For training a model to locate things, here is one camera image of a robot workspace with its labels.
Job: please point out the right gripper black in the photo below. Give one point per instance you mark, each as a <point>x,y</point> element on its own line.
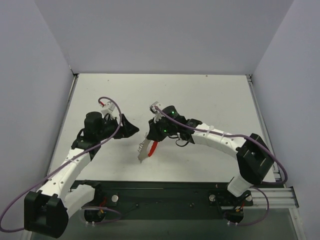
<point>153,131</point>

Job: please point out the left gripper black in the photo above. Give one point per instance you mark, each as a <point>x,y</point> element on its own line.
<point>123,124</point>

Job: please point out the metal key holder red handle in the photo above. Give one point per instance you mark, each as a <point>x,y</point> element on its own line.
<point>146,149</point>

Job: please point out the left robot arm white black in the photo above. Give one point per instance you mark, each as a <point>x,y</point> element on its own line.
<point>47,211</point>

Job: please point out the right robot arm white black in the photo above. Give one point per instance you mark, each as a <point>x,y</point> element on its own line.
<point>250,152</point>

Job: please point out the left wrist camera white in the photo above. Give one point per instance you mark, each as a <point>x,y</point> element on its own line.
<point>108,108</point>

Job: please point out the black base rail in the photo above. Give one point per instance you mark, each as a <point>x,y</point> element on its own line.
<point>151,200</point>

